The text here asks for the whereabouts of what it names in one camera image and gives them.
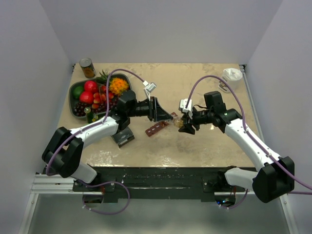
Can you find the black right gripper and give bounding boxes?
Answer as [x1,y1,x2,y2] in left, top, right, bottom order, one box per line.
[178,107,214,135]

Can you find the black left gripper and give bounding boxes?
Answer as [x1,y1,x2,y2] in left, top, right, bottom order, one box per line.
[128,97,173,122]

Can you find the clear pill bottle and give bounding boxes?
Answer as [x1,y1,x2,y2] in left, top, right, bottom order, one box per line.
[170,116,184,128]

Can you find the red weekly pill organizer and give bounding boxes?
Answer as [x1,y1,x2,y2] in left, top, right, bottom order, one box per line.
[145,112,178,137]

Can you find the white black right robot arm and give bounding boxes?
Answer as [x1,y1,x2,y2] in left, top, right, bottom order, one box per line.
[179,91,294,203]

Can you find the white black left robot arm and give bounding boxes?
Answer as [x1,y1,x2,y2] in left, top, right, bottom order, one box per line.
[42,90,173,191]

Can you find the black razor stand box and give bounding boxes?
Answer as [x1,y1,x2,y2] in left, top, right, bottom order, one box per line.
[111,127,135,148]

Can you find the orange spiky fruit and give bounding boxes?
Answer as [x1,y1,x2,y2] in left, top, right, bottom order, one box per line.
[109,78,129,96]

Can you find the strawberry pile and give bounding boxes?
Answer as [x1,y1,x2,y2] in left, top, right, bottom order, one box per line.
[92,85,115,110]

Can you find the green glass bottle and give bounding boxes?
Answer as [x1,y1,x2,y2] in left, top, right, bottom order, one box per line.
[84,107,98,123]

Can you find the dark grey fruit tray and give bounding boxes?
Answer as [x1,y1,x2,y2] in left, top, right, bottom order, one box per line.
[69,74,131,119]

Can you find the red apple lower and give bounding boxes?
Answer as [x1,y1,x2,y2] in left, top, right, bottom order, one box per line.
[79,91,94,104]

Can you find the red apple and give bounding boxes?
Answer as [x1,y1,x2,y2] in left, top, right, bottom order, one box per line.
[84,80,98,94]
[79,91,94,104]

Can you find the red apple upper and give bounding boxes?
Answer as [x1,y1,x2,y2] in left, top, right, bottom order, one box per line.
[84,80,98,94]

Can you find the dark red grape bunch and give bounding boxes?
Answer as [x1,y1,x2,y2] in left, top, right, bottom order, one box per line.
[69,97,118,118]

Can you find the green lime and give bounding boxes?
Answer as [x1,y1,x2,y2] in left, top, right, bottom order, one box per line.
[72,86,84,100]

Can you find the tin can yellow label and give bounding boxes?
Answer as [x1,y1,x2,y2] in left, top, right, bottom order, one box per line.
[79,58,96,78]

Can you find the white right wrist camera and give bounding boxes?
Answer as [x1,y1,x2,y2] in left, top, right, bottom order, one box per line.
[178,98,193,114]

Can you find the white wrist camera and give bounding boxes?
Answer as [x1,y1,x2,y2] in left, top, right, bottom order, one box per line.
[142,80,157,99]
[178,98,193,114]

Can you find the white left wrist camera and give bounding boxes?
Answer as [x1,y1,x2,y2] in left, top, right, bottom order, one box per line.
[142,80,157,99]

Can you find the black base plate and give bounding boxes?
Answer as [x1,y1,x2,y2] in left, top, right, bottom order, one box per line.
[73,167,244,203]

